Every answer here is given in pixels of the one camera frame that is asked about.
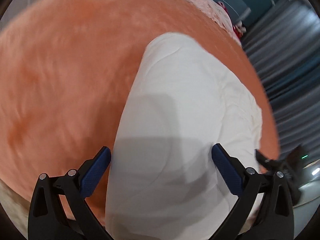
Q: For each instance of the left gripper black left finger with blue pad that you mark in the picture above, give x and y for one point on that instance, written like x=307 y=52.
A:
x=47 y=218

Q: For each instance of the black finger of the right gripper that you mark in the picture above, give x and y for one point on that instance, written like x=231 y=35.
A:
x=290 y=167

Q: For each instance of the grey blue curtain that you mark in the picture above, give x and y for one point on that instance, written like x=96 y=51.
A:
x=283 y=47

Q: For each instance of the orange plush bed blanket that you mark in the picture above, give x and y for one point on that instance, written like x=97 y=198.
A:
x=67 y=68

